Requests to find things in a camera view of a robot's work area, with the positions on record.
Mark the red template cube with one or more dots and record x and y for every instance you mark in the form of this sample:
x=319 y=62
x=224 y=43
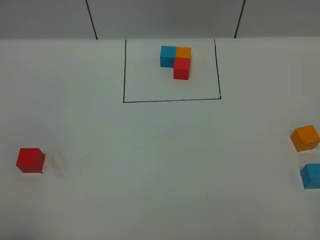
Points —
x=181 y=68

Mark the blue template cube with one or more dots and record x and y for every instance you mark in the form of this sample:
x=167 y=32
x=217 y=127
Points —
x=167 y=56

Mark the orange template cube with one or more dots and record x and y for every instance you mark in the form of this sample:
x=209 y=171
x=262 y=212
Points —
x=183 y=52

